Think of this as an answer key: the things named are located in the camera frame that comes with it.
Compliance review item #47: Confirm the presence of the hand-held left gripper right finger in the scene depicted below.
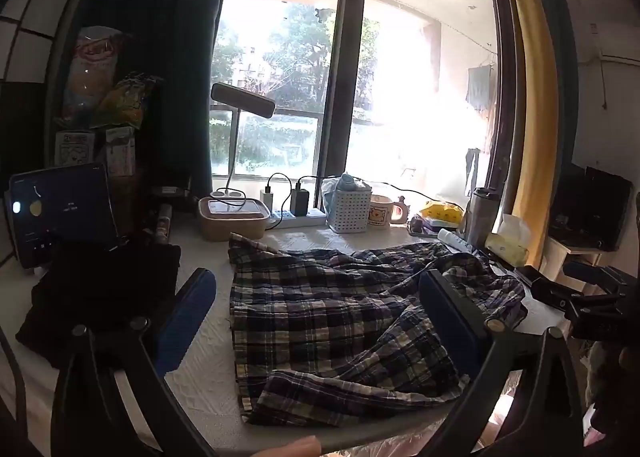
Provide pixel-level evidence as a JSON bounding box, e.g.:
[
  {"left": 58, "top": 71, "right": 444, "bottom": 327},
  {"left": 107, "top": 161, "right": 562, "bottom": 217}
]
[{"left": 415, "top": 269, "right": 591, "bottom": 457}]

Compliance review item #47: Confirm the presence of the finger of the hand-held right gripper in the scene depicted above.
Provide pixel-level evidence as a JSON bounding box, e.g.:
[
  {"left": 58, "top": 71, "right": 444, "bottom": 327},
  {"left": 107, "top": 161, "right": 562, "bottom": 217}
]
[{"left": 517, "top": 266, "right": 568, "bottom": 312}]

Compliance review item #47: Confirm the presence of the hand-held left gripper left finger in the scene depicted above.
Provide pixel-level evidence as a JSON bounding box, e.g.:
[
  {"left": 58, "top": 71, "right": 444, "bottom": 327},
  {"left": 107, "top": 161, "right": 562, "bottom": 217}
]
[{"left": 50, "top": 268, "right": 217, "bottom": 457}]

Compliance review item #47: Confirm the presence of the blue plaid shirt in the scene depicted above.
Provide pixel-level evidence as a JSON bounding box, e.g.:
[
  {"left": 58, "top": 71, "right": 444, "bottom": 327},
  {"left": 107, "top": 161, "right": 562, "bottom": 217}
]
[{"left": 227, "top": 233, "right": 528, "bottom": 428}]

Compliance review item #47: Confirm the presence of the person's left hand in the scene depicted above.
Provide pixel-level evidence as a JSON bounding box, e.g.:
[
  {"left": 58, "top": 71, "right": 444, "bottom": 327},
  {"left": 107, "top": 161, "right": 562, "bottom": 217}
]
[{"left": 247, "top": 434, "right": 322, "bottom": 457}]

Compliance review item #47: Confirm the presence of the yellow tissue pack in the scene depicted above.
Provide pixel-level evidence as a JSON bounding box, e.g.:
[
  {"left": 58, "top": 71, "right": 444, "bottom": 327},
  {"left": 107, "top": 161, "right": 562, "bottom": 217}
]
[{"left": 485, "top": 214, "right": 532, "bottom": 268}]

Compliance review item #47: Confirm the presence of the white textured tablecloth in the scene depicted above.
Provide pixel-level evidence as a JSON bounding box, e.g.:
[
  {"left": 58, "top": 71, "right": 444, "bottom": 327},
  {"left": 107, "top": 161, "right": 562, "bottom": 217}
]
[{"left": 0, "top": 224, "right": 566, "bottom": 457}]

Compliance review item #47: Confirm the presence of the white tube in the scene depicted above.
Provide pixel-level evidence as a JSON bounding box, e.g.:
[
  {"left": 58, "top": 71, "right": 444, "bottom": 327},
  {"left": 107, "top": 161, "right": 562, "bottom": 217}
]
[{"left": 437, "top": 228, "right": 473, "bottom": 253}]

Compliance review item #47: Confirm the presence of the black folded cloth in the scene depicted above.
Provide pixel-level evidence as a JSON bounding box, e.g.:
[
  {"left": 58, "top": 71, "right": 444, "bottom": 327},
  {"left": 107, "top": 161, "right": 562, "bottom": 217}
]
[{"left": 15, "top": 237, "right": 182, "bottom": 370}]

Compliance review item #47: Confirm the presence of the small cluttered tray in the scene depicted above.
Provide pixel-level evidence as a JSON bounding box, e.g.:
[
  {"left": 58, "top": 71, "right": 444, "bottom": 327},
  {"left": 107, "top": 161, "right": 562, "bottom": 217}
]
[{"left": 407, "top": 217, "right": 451, "bottom": 238}]

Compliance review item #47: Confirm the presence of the black appliance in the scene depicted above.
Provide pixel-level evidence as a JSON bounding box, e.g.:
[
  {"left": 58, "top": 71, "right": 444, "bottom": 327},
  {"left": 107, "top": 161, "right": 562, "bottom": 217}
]
[{"left": 547, "top": 164, "right": 633, "bottom": 253}]

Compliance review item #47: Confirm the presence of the dark labelled cylinder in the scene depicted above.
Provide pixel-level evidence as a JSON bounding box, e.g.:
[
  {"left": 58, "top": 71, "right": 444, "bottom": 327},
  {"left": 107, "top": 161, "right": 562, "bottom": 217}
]
[{"left": 155, "top": 204, "right": 173, "bottom": 248}]

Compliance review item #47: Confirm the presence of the steel tumbler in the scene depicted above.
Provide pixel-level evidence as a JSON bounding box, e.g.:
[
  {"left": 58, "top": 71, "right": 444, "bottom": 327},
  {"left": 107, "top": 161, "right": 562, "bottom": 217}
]
[{"left": 467, "top": 187, "right": 501, "bottom": 248}]

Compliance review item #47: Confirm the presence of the yellow packet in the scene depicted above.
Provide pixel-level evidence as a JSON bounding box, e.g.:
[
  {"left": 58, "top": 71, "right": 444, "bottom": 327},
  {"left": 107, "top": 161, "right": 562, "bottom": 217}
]
[{"left": 420, "top": 201, "right": 463, "bottom": 228}]

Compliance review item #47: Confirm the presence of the beige food container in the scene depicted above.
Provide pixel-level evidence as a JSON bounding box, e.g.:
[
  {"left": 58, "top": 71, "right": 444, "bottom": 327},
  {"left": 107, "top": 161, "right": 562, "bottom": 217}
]
[{"left": 197, "top": 197, "right": 268, "bottom": 242}]

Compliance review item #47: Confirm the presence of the white bear mug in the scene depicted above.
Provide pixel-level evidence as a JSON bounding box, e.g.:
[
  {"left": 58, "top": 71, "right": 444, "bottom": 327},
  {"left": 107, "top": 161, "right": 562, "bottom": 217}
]
[{"left": 369, "top": 194, "right": 407, "bottom": 228}]

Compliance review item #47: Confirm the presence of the white power strip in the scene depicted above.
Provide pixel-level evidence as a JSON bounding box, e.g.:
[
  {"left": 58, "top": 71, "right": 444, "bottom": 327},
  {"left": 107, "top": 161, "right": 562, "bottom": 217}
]
[{"left": 265, "top": 207, "right": 328, "bottom": 230}]

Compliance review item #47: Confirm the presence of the dark tablet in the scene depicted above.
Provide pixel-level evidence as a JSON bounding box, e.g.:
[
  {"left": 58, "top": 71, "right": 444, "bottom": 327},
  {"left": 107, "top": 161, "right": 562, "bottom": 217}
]
[{"left": 9, "top": 163, "right": 123, "bottom": 270}]

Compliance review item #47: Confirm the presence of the white printed carton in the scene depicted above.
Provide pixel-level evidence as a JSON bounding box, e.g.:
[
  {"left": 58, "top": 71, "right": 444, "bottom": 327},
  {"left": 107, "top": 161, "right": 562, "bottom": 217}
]
[
  {"left": 105, "top": 126, "right": 136, "bottom": 178},
  {"left": 54, "top": 129, "right": 96, "bottom": 168}
]

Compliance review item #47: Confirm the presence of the yellow curtain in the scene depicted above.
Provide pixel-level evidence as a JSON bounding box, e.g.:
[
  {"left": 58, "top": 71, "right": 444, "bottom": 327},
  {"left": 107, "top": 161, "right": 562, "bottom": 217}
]
[{"left": 492, "top": 0, "right": 563, "bottom": 268}]

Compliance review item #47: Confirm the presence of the hanging shirt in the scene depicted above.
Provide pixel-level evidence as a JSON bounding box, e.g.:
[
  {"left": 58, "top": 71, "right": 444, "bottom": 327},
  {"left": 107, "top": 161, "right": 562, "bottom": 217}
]
[{"left": 466, "top": 64, "right": 493, "bottom": 110}]

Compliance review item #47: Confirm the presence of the white desk lamp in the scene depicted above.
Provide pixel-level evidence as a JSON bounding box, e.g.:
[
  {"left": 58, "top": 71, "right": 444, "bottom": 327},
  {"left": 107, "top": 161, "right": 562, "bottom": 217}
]
[{"left": 209, "top": 83, "right": 277, "bottom": 202}]

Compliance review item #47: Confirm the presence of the yellow snack bag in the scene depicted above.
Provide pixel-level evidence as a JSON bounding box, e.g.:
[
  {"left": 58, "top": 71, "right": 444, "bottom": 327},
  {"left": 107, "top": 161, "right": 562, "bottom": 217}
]
[{"left": 95, "top": 73, "right": 157, "bottom": 130}]

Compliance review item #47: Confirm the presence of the glass window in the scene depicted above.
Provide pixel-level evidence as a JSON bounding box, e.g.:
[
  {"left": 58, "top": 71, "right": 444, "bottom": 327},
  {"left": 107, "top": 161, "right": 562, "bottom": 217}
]
[{"left": 210, "top": 0, "right": 508, "bottom": 218}]

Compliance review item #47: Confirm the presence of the large snack bag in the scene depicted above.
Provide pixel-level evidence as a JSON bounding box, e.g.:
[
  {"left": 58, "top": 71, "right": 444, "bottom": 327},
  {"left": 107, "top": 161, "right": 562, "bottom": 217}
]
[{"left": 62, "top": 26, "right": 126, "bottom": 130}]

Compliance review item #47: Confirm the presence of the dark teal curtain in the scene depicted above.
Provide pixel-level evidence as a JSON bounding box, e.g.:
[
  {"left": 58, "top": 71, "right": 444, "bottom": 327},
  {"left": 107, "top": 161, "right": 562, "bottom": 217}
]
[{"left": 82, "top": 0, "right": 236, "bottom": 198}]

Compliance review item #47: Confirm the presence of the long black charger cable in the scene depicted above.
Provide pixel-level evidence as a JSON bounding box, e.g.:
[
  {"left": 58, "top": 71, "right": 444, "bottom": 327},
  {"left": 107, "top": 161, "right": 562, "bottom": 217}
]
[{"left": 297, "top": 176, "right": 446, "bottom": 202}]

